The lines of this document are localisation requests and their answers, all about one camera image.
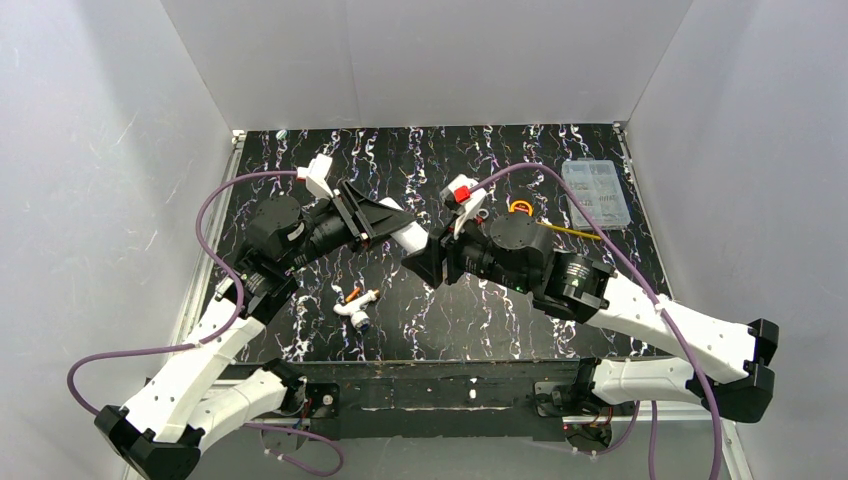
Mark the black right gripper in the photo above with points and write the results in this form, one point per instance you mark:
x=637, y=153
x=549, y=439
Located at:
x=448, y=257

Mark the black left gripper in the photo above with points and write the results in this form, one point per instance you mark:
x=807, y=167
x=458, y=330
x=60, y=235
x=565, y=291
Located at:
x=351, y=212

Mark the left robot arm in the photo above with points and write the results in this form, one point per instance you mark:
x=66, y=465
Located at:
x=212, y=344

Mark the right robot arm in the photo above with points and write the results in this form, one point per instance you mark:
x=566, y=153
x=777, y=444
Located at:
x=710, y=362

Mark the orange battery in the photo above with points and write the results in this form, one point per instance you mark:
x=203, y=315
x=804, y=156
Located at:
x=353, y=295

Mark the white plastic valve fitting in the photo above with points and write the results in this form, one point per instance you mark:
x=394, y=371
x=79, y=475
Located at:
x=355, y=311

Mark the yellow tape measure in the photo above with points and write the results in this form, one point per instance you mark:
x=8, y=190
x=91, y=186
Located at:
x=521, y=206

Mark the clear plastic screw box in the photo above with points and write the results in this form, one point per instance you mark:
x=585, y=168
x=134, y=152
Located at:
x=597, y=187

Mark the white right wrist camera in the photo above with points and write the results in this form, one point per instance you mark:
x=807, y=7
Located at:
x=463, y=201

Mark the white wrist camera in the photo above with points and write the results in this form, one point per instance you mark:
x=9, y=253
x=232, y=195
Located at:
x=463, y=201
x=314, y=176

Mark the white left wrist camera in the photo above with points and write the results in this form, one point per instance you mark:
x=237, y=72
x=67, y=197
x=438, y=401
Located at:
x=314, y=176

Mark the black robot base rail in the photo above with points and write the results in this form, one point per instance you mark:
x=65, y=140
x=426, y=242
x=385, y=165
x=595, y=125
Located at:
x=347, y=400

